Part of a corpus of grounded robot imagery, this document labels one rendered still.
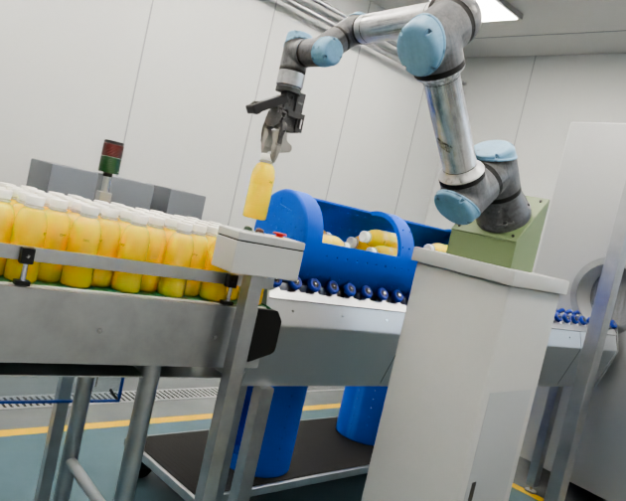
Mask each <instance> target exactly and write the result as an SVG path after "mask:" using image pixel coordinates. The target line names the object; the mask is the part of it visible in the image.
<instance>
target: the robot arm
mask: <svg viewBox="0 0 626 501"><path fill-rule="evenodd" d="M481 24H482V12H481V8H480V6H479V4H478V2H477V1H476V0H430V1H429V2H426V3H421V4H416V5H411V6H406V7H400V8H395V9H390V10H386V11H381V12H376V13H371V14H365V13H362V12H355V13H354V14H351V15H349V16H347V17H346V18H345V19H344V20H342V21H341V22H339V23H338V24H336V25H335V26H333V27H332V28H330V29H329V30H327V31H326V32H324V33H322V34H321V35H319V36H318V37H316V38H312V36H311V35H310V34H308V33H306V32H303V31H296V30H292V31H289V32H288V33H287V36H286V39H285V42H284V44H283V52H282V57H281V62H280V66H279V71H278V76H277V81H276V88H275V90H276V91H278V92H280V93H281V94H279V95H276V96H273V97H269V98H266V99H263V100H260V101H257V100H255V101H253V102H252V103H251V104H247V105H246V106H245V108H246V111H247V113H253V114H260V113H261V112H262V111H265V110H268V109H269V111H268V113H267V116H266V118H265V121H264V123H263V125H262V129H261V139H260V141H261V153H267V152H268V151H271V153H270V158H271V161H272V163H274V162H275V161H276V159H277V157H278V154H279V153H286V152H291V150H292V146H291V144H290V143H288V141H287V133H298V132H299V133H301V132H302V127H303V123H304V118H305V115H304V114H302V111H303V106H304V102H305V97H306V94H304V93H302V92H301V90H302V89H303V84H304V79H305V74H306V70H307V68H317V67H321V68H328V67H332V66H336V65H337V64H339V63H340V60H341V58H342V57H343V54H344V53H346V52H347V51H348V50H350V49H351V48H353V47H355V46H357V45H364V44H371V43H378V42H385V41H392V40H397V43H396V49H397V54H398V58H399V60H400V62H401V64H402V65H403V66H406V70H407V71H408V72H409V73H410V74H412V75H414V78H415V79H416V80H417V81H419V82H421V83H423V87H424V92H425V96H426V100H427V105H428V109H429V113H430V118H431V122H432V127H433V131H434V135H435V140H436V144H437V148H438V153H439V157H440V161H441V166H442V168H441V169H440V171H439V172H438V180H439V185H440V190H438V191H437V192H436V194H435V196H434V205H435V207H436V209H437V210H438V212H439V213H440V214H441V215H442V216H443V217H445V218H446V219H447V220H448V221H450V222H452V223H455V224H458V225H468V224H470V223H472V222H473V221H474V220H475V219H476V223H477V225H478V227H479V228H481V229H482V230H484V231H486V232H490V233H507V232H511V231H514V230H517V229H519V228H521V227H522V226H524V225H525V224H526V223H527V222H528V221H529V220H530V218H531V216H532V209H531V205H530V203H529V201H528V200H527V198H526V196H525V194H524V193H523V191H522V187H521V180H520V173H519V166H518V159H517V158H518V155H517V153H516V149H515V146H514V145H513V144H512V143H510V142H508V141H505V140H488V141H483V142H480V143H478V144H476V145H474V143H473V138H472V132H471V127H470V122H469V117H468V112H467V106H466V101H465V96H464V91H463V85H462V80H461V76H460V73H461V72H462V71H463V69H464V68H465V59H464V54H463V48H464V47H465V46H466V45H467V44H469V43H470V42H471V41H472V40H473V39H474V38H475V37H476V35H477V34H478V32H479V30H480V28H481ZM301 119H302V124H301V129H300V128H299V127H300V123H301ZM273 128H275V129H276V130H271V129H273Z"/></svg>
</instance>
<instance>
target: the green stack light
mask: <svg viewBox="0 0 626 501"><path fill-rule="evenodd" d="M121 161H122V160H121V159H118V158H113V157H109V156H104V155H100V159H99V165H98V169H97V170H98V171H102V172H106V173H111V174H115V175H119V171H120V165H121Z"/></svg>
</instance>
